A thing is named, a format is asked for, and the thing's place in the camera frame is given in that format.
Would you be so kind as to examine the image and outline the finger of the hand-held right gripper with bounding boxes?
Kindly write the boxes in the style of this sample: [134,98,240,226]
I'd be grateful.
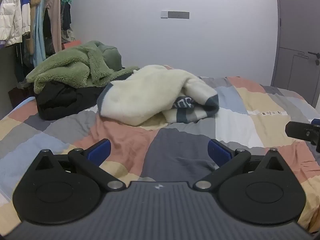
[285,119,320,153]

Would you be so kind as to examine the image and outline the light blue hanging garment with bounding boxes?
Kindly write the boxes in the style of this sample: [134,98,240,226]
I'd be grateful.
[33,0,47,67]

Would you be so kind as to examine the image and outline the orange box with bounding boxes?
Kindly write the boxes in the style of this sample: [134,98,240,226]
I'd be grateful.
[63,39,82,50]

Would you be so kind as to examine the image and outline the grey wall panel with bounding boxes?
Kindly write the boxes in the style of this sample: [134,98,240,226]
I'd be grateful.
[168,11,190,19]

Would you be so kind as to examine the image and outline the white puffer jacket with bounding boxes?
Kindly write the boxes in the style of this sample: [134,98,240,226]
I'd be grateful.
[0,0,23,47]

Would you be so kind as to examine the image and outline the black hanging garment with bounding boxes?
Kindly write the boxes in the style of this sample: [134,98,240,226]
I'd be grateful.
[61,2,72,31]

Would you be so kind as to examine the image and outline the green fleece jacket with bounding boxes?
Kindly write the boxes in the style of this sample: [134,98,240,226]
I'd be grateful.
[26,40,140,94]

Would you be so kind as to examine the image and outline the black door handle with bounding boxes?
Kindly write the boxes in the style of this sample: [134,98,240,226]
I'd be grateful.
[308,51,320,67]

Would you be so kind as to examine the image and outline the grey door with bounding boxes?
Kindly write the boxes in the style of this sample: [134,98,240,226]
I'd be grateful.
[270,0,320,108]

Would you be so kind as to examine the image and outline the patchwork blanket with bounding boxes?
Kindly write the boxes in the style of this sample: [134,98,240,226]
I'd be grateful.
[0,65,320,233]

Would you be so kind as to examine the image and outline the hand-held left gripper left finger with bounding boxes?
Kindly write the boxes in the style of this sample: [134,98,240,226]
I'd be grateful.
[35,139,125,190]

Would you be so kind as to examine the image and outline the cream sweater with blue stripes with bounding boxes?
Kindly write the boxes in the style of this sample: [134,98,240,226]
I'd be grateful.
[97,64,220,127]

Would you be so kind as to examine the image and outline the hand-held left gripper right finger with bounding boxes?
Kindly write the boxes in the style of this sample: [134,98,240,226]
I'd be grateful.
[195,139,286,190]

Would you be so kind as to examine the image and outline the beige hanging trousers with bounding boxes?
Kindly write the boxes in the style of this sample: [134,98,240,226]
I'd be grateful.
[44,0,62,53]

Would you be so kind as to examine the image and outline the blue and white hanging garment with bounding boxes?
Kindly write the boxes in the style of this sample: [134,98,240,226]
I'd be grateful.
[19,0,32,35]

